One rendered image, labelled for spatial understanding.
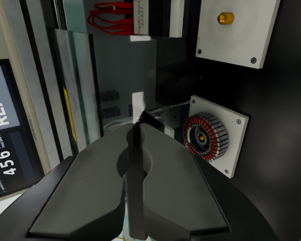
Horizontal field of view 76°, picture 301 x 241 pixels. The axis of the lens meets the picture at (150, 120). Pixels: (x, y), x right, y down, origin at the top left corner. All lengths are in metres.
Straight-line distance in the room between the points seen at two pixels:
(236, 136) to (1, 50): 0.44
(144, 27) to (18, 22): 0.19
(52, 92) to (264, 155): 0.40
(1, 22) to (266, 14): 0.39
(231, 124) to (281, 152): 0.10
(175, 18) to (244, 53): 0.13
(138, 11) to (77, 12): 0.10
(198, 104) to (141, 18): 0.23
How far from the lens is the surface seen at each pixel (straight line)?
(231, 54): 0.41
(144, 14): 0.37
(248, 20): 0.39
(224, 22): 0.39
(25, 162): 0.46
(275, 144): 0.41
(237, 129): 0.42
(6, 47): 0.39
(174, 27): 0.37
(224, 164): 0.48
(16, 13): 0.36
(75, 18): 0.36
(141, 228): 0.20
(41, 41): 0.36
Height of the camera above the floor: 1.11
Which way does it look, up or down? 29 degrees down
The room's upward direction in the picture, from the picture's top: 105 degrees counter-clockwise
